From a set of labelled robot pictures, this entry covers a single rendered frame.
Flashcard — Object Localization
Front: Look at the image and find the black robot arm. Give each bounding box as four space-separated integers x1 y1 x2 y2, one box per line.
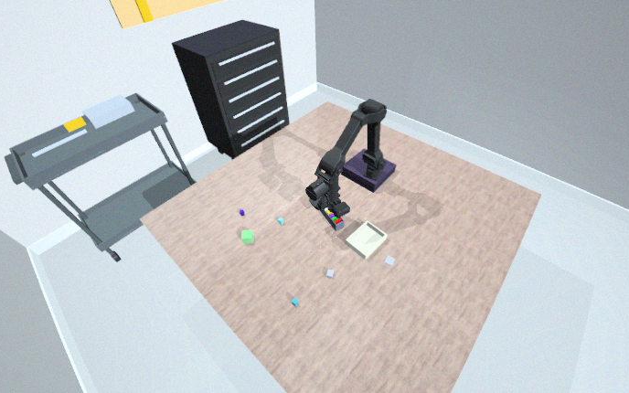
305 99 387 211

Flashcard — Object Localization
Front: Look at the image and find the light green cube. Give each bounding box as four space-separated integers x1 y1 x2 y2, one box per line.
241 230 253 244

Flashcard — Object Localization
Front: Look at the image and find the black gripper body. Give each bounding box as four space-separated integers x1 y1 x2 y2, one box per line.
326 186 350 218

